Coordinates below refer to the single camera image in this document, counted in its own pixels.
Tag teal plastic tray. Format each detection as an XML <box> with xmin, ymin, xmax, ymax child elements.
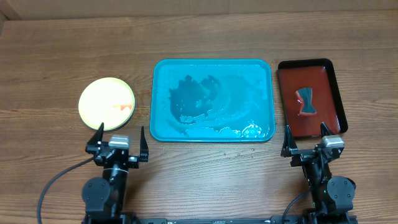
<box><xmin>149</xmin><ymin>59</ymin><xmax>275</xmax><ymax>142</ymax></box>

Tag dark red black-rimmed tray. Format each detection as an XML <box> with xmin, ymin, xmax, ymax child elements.
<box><xmin>277</xmin><ymin>58</ymin><xmax>348</xmax><ymax>138</ymax></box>

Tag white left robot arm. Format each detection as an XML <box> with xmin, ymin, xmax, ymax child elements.
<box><xmin>81</xmin><ymin>124</ymin><xmax>149</xmax><ymax>224</ymax></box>

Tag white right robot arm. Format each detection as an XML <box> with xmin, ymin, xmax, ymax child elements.
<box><xmin>277</xmin><ymin>123</ymin><xmax>358</xmax><ymax>224</ymax></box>

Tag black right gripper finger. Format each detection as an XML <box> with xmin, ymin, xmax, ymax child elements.
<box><xmin>280</xmin><ymin>125</ymin><xmax>298</xmax><ymax>157</ymax></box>
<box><xmin>320</xmin><ymin>122</ymin><xmax>334</xmax><ymax>137</ymax></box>

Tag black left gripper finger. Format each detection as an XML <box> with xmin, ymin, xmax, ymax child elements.
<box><xmin>87</xmin><ymin>123</ymin><xmax>104</xmax><ymax>146</ymax></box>
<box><xmin>139</xmin><ymin>126</ymin><xmax>149</xmax><ymax>162</ymax></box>

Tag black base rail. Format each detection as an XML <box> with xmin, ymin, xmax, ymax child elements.
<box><xmin>81</xmin><ymin>215</ymin><xmax>358</xmax><ymax>224</ymax></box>

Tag orange sponge with dark scourer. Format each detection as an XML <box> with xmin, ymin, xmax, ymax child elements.
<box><xmin>295</xmin><ymin>87</ymin><xmax>317</xmax><ymax>116</ymax></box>

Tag yellow-green plate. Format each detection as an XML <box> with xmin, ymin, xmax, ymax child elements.
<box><xmin>78</xmin><ymin>77</ymin><xmax>136</xmax><ymax>131</ymax></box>

